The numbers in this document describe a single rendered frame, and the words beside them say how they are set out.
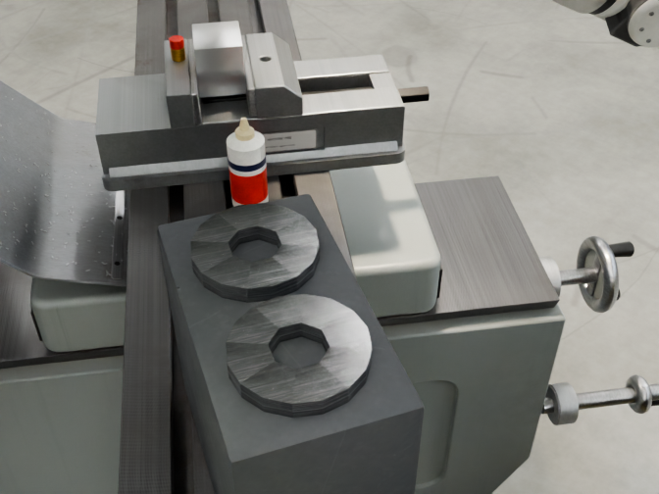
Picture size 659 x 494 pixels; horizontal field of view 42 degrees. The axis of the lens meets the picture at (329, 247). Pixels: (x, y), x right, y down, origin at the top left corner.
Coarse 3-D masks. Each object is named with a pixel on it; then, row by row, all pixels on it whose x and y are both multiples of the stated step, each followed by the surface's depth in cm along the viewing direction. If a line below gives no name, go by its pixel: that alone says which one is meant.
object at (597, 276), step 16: (592, 240) 128; (592, 256) 130; (608, 256) 125; (624, 256) 127; (560, 272) 128; (576, 272) 129; (592, 272) 129; (608, 272) 124; (560, 288) 126; (592, 288) 131; (608, 288) 125; (592, 304) 130; (608, 304) 126
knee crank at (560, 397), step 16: (560, 384) 126; (640, 384) 126; (656, 384) 128; (544, 400) 126; (560, 400) 124; (576, 400) 124; (592, 400) 126; (608, 400) 126; (624, 400) 127; (640, 400) 125; (656, 400) 128; (560, 416) 124; (576, 416) 124
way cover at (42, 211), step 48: (0, 96) 110; (0, 144) 104; (48, 144) 111; (96, 144) 115; (0, 192) 98; (48, 192) 104; (96, 192) 107; (0, 240) 93; (48, 240) 98; (96, 240) 100
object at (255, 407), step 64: (192, 256) 59; (256, 256) 61; (320, 256) 61; (192, 320) 56; (256, 320) 54; (320, 320) 54; (192, 384) 63; (256, 384) 50; (320, 384) 50; (384, 384) 52; (256, 448) 48; (320, 448) 50; (384, 448) 52
